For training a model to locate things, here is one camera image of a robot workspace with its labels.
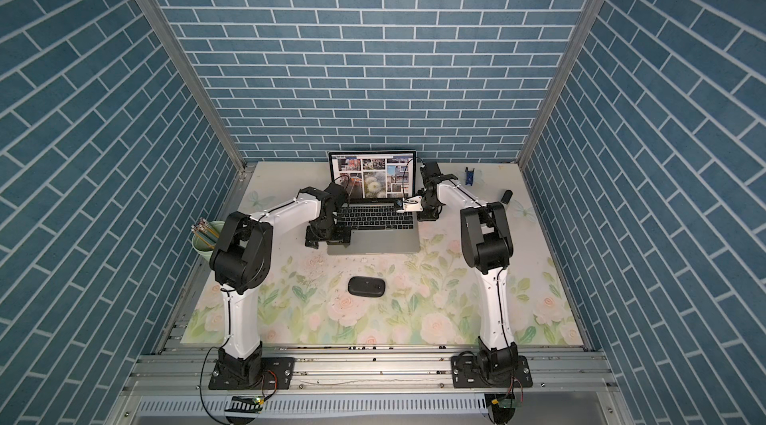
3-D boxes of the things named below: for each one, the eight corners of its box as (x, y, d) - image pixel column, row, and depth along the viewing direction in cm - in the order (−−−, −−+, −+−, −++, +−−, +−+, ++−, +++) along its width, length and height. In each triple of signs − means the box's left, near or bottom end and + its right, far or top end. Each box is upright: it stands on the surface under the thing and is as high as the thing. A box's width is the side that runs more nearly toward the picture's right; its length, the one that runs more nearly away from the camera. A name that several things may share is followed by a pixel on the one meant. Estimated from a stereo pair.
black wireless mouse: (347, 296, 88) (346, 293, 87) (349, 279, 92) (348, 276, 90) (385, 296, 88) (384, 294, 87) (385, 280, 92) (385, 276, 90)
